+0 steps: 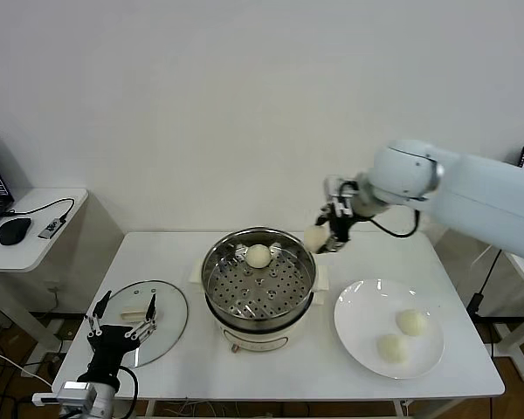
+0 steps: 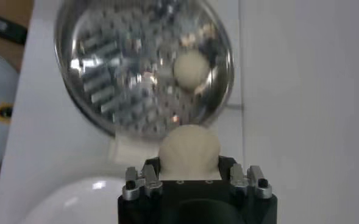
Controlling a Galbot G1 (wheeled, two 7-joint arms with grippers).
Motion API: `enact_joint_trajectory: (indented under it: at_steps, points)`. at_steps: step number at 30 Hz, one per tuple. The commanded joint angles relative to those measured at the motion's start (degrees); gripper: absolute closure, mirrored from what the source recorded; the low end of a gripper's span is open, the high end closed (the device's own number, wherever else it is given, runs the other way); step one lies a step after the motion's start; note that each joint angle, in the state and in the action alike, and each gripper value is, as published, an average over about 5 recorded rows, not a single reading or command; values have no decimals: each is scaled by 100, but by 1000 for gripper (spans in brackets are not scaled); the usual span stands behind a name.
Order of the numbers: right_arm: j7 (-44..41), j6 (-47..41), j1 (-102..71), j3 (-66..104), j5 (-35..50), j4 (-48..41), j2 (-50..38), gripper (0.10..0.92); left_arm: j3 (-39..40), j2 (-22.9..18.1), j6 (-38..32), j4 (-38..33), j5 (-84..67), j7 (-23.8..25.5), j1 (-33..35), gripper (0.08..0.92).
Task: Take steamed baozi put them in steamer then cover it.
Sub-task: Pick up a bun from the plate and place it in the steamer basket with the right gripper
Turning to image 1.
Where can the stainless steel steamer basket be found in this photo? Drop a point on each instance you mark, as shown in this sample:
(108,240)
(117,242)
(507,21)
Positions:
(262,297)

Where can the round glass pot lid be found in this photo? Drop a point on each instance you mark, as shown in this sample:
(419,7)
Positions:
(170,314)

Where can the black computer mouse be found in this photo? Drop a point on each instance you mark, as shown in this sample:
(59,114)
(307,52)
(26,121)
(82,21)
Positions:
(14,231)

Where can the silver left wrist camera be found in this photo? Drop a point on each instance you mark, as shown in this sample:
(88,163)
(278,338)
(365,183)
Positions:
(74,389)

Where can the white electric cooker pot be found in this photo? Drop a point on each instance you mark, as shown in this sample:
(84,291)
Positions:
(262,340)

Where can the white side table with mouse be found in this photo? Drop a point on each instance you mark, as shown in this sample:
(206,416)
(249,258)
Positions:
(48,253)

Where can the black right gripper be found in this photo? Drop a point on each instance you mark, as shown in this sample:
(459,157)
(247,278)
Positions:
(341,227)

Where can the white steamed baozi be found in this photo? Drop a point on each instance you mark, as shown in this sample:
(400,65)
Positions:
(258,256)
(392,348)
(314,238)
(411,323)

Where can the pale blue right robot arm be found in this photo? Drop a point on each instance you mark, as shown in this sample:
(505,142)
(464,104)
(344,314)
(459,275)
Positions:
(484,192)

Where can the white round plate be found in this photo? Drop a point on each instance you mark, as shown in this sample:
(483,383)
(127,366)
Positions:
(358,314)

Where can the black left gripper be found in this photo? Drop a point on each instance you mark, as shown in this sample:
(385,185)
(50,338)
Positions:
(111,345)

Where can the grey usb hub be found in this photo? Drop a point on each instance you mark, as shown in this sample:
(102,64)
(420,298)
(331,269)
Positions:
(51,228)

